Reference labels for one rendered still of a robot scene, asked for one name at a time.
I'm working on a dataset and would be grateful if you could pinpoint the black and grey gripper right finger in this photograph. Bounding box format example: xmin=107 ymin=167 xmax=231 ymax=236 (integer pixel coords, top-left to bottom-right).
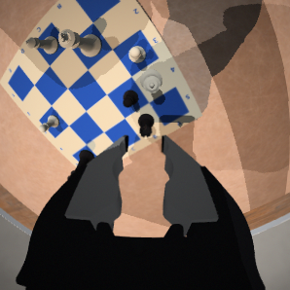
xmin=162 ymin=135 xmax=266 ymax=290

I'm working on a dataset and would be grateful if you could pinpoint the white chess king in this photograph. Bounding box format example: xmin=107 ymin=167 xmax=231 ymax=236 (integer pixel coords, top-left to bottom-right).
xmin=58 ymin=29 xmax=101 ymax=57

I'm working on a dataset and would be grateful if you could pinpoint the blue and cream chessboard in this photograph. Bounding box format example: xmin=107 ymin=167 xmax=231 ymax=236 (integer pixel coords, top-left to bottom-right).
xmin=0 ymin=0 xmax=202 ymax=167

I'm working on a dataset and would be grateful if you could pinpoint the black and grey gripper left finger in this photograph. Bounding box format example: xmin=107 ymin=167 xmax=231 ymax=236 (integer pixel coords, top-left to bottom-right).
xmin=16 ymin=135 xmax=128 ymax=287

